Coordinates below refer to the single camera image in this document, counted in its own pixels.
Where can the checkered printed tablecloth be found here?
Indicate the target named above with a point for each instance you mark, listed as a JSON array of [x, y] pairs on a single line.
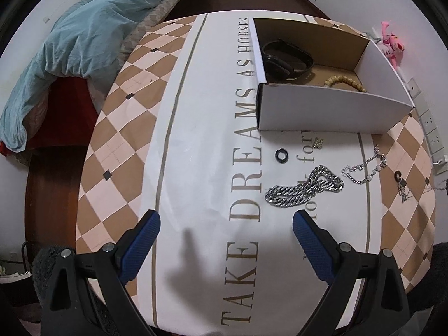
[[210, 129]]

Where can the light blue blanket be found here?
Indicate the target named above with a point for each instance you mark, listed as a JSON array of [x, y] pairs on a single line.
[[87, 35]]

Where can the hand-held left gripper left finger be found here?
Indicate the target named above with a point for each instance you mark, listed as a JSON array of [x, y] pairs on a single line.
[[140, 246]]

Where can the red cloth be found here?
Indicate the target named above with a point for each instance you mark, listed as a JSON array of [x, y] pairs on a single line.
[[70, 112]]

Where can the pink plush toy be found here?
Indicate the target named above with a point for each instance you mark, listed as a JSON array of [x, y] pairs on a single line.
[[393, 43]]

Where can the white cardboard box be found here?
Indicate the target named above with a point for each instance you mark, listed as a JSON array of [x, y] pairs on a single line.
[[332, 108]]

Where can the black wristwatch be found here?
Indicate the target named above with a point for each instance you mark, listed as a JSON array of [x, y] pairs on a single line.
[[276, 68]]

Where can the small gold earring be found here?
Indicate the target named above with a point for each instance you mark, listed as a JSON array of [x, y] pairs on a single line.
[[317, 143]]

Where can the white power strip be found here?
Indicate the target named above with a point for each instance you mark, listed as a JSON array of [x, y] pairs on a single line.
[[432, 133]]

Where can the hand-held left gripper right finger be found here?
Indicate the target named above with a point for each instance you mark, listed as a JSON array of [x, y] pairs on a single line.
[[313, 248]]

